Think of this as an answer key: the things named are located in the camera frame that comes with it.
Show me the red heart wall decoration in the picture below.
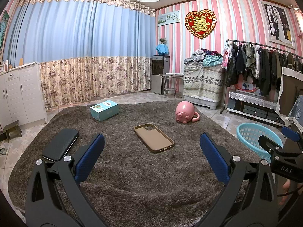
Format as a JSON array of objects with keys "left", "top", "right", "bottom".
[{"left": 184, "top": 9, "right": 217, "bottom": 40}]

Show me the small metal side table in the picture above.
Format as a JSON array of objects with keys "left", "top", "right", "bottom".
[{"left": 160, "top": 73, "right": 184, "bottom": 98}]

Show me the teal cardboard box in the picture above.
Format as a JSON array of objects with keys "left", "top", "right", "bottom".
[{"left": 90, "top": 100, "right": 119, "bottom": 121}]

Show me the blue patterned table cloth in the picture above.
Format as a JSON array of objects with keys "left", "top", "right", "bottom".
[{"left": 285, "top": 95, "right": 303, "bottom": 133}]

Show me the blue floral curtain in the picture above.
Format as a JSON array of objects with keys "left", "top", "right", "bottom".
[{"left": 1, "top": 0, "right": 156, "bottom": 109}]

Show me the brown shaggy carpet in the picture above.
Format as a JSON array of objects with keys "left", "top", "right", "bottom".
[{"left": 8, "top": 100, "right": 259, "bottom": 226}]

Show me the white cabinet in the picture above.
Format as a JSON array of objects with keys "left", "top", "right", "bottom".
[{"left": 1, "top": 62, "right": 47, "bottom": 128}]

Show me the person's hand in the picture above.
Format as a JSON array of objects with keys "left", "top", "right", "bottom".
[{"left": 279, "top": 179, "right": 290, "bottom": 205}]

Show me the patterned covered storage box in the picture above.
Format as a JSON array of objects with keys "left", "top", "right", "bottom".
[{"left": 183, "top": 64, "right": 224, "bottom": 110}]

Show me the landscape wall picture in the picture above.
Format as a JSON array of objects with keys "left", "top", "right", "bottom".
[{"left": 157, "top": 10, "right": 180, "bottom": 27}]

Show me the water dispenser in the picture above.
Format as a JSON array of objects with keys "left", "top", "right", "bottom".
[{"left": 151, "top": 55, "right": 170, "bottom": 94}]

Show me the tan phone case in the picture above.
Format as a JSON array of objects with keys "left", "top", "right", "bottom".
[{"left": 134, "top": 123, "right": 175, "bottom": 153}]

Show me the small wooden stool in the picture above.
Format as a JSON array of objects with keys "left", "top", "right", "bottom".
[{"left": 0, "top": 121, "right": 22, "bottom": 142}]

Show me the pile of folded clothes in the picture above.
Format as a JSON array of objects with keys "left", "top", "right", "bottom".
[{"left": 183, "top": 49, "right": 223, "bottom": 67}]

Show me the low lace covered bench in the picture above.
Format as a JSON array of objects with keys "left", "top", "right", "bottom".
[{"left": 226, "top": 91, "right": 285, "bottom": 127}]

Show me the pink pig mug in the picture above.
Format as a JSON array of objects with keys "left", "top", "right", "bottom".
[{"left": 175, "top": 101, "right": 200, "bottom": 124}]

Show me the framed wall poster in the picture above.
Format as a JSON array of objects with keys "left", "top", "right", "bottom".
[{"left": 262, "top": 1, "right": 295, "bottom": 49}]

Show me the light blue plastic basket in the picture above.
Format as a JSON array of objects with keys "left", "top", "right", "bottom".
[{"left": 236, "top": 122, "right": 283, "bottom": 163}]

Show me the clothes rack with garments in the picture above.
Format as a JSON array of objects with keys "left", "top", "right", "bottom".
[{"left": 220, "top": 39, "right": 302, "bottom": 113}]

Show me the blue bag with plant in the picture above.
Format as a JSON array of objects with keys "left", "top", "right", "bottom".
[{"left": 156, "top": 38, "right": 169, "bottom": 55}]

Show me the brown cloth covered furniture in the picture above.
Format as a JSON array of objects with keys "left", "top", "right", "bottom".
[{"left": 276, "top": 67, "right": 302, "bottom": 122}]

